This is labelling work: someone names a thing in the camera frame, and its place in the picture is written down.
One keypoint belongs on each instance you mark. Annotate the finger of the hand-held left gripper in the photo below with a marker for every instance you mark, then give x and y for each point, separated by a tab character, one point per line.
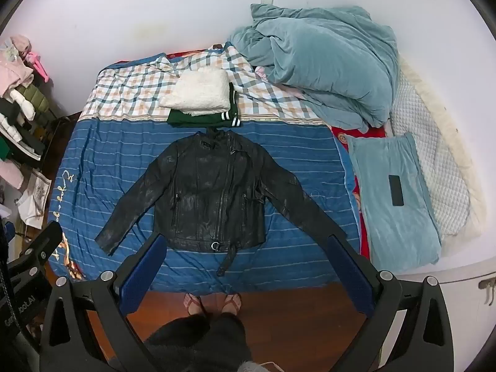
40	250

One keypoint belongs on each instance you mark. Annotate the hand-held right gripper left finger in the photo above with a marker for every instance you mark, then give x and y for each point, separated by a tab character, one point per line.
142	269

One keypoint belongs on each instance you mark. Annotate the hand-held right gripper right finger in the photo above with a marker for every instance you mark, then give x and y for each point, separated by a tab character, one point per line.
348	275

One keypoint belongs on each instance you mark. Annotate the black leather jacket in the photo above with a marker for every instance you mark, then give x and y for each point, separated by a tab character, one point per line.
209	193

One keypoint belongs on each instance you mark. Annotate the pile of hanging clothes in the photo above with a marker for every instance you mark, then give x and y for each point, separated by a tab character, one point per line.
21	97

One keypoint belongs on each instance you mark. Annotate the white tote bag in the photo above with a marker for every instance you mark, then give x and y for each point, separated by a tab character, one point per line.
35	197

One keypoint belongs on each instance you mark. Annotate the person's left foot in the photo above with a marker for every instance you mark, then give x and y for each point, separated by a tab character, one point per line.
192	304

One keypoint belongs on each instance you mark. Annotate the person's foot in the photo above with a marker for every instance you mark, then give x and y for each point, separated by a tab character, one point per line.
192	304
231	304

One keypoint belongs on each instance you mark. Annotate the teal pillow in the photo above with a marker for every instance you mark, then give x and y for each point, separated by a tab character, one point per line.
395	232

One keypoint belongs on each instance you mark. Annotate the person's right foot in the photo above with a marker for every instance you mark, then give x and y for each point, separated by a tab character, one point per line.
231	304

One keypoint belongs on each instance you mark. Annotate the person's dark fuzzy clothing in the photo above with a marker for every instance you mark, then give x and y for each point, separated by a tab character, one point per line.
201	345

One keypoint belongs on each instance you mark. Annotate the black phone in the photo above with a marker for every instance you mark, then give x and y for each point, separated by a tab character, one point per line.
396	190

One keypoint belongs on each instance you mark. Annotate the blue striped bed sheet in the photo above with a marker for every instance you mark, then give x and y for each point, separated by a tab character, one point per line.
108	162

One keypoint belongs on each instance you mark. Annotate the white cabinet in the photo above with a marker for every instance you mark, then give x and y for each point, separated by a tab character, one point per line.
461	279

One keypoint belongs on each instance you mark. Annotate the red printed sheet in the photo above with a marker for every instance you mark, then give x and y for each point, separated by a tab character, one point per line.
374	131

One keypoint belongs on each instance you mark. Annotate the white quilted mattress pad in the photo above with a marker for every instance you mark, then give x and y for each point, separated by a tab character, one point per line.
438	151

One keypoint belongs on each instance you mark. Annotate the green folded striped-cuff jacket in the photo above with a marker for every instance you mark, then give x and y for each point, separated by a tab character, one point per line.
186	120

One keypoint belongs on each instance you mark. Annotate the plaid checked blanket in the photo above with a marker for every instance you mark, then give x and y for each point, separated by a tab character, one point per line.
128	89

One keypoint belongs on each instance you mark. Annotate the white fluffy folded garment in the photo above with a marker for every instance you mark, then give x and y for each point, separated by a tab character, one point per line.
197	91

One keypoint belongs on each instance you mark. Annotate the teal duvet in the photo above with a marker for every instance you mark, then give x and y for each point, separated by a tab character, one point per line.
321	62

